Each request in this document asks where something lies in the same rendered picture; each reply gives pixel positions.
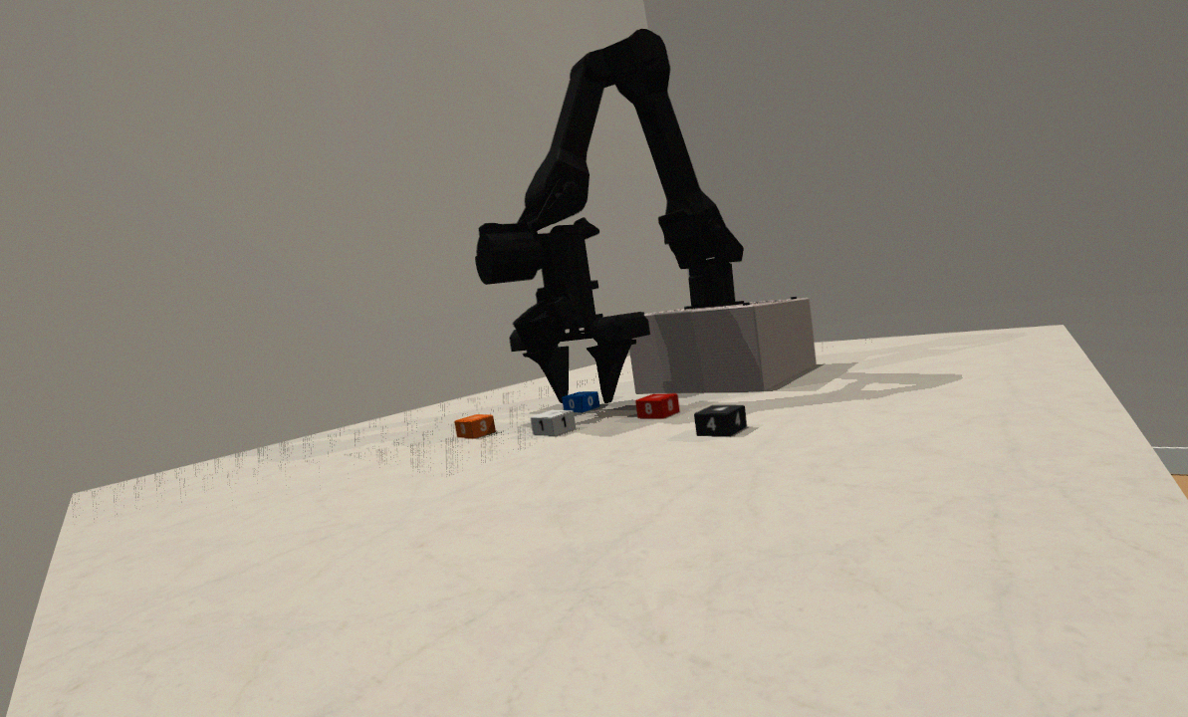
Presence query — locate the red block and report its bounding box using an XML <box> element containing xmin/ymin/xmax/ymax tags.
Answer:
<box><xmin>636</xmin><ymin>394</ymin><xmax>680</xmax><ymax>419</ymax></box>

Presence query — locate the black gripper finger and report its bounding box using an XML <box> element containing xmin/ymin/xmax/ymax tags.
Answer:
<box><xmin>522</xmin><ymin>345</ymin><xmax>569</xmax><ymax>402</ymax></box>
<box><xmin>587</xmin><ymin>340</ymin><xmax>636</xmax><ymax>402</ymax></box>

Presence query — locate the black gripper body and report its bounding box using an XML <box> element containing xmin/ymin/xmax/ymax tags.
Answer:
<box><xmin>508</xmin><ymin>273</ymin><xmax>650</xmax><ymax>353</ymax></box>

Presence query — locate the orange block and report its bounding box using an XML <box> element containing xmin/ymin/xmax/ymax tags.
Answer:
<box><xmin>455</xmin><ymin>414</ymin><xmax>497</xmax><ymax>439</ymax></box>

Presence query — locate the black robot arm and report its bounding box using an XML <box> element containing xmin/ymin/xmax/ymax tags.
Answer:
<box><xmin>475</xmin><ymin>28</ymin><xmax>744</xmax><ymax>348</ymax></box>

